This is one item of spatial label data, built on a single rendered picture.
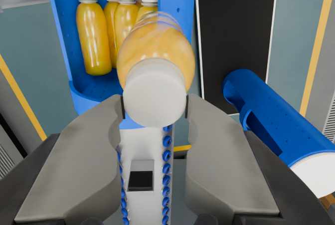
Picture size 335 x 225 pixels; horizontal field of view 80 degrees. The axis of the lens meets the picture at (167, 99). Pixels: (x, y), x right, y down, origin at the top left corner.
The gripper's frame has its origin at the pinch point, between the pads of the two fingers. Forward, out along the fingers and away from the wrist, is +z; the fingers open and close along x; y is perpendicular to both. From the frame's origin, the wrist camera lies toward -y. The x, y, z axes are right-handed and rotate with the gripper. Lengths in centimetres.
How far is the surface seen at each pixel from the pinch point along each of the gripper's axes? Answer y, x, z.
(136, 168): 58, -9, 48
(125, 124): 17.5, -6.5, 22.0
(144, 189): 59, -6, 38
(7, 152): 120, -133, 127
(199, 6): 2, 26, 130
